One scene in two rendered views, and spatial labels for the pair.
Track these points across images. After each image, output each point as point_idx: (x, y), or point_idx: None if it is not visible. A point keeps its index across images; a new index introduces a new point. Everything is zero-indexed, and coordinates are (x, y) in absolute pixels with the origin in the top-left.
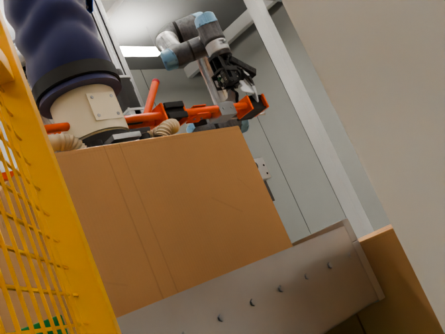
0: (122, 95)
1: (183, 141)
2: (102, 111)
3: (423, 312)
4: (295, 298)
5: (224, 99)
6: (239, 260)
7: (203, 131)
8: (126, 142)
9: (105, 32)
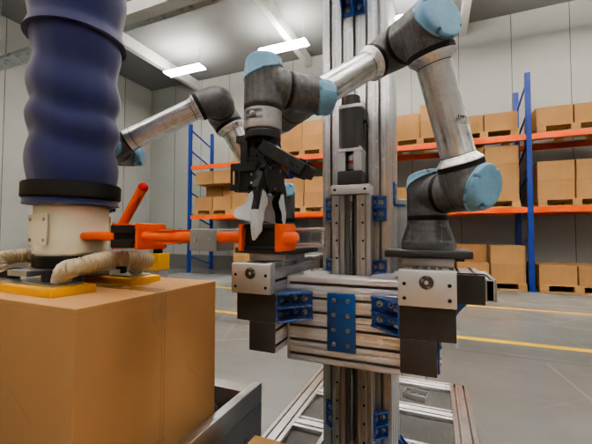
0: (340, 131)
1: (7, 309)
2: (33, 236)
3: None
4: None
5: (445, 154)
6: None
7: (30, 304)
8: (0, 284)
9: (374, 37)
